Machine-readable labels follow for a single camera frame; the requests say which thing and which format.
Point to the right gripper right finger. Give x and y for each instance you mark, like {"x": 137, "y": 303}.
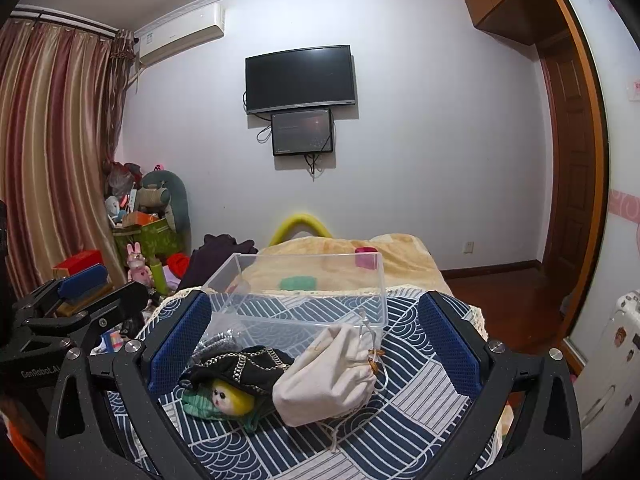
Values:
{"x": 487, "y": 380}

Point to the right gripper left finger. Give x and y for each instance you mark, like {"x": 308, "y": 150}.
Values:
{"x": 145, "y": 370}

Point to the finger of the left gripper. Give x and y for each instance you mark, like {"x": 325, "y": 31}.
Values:
{"x": 112, "y": 304}
{"x": 64, "y": 296}

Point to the bagged grey knit item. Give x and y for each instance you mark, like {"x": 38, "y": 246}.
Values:
{"x": 223, "y": 342}

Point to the green knit doll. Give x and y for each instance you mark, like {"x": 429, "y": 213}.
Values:
{"x": 224, "y": 403}

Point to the black hat with silver chain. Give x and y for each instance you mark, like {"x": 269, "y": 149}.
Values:
{"x": 254, "y": 370}

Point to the cream drawstring pouch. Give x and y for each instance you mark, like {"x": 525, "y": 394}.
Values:
{"x": 333, "y": 379}

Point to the red soft object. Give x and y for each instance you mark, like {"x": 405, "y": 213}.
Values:
{"x": 178, "y": 264}

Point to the pink rabbit figure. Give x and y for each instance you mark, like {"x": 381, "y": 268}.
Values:
{"x": 138, "y": 270}

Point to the green cylinder bottle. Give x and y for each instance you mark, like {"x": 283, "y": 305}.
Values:
{"x": 158, "y": 277}

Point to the green storage box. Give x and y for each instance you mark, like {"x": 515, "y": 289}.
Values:
{"x": 157, "y": 240}

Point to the dark purple garment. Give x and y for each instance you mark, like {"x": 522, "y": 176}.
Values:
{"x": 214, "y": 252}

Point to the grey green plush toy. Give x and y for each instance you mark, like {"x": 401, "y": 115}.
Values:
{"x": 163, "y": 192}

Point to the blue patterned tablecloth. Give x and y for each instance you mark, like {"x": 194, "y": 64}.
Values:
{"x": 393, "y": 437}

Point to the white appliance with stickers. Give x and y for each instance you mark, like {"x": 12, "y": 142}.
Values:
{"x": 607, "y": 389}

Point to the clear plastic storage box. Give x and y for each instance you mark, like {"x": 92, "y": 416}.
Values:
{"x": 290, "y": 318}

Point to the beige plush blanket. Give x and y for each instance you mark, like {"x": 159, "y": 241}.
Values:
{"x": 338, "y": 265}

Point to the yellow curved tube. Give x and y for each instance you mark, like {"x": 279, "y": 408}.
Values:
{"x": 306, "y": 221}

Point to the striped brown curtain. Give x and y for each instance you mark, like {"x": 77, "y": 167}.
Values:
{"x": 62, "y": 100}

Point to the brown wooden door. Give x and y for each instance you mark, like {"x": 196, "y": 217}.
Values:
{"x": 577, "y": 207}

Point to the white air conditioner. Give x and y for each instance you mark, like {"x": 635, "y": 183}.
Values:
{"x": 183, "y": 33}

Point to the wooden overhead cabinet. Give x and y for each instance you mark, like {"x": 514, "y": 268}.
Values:
{"x": 524, "y": 21}

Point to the small wall monitor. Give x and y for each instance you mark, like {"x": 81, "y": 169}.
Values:
{"x": 302, "y": 132}

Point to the large wall television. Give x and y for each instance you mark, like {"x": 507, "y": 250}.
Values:
{"x": 300, "y": 78}

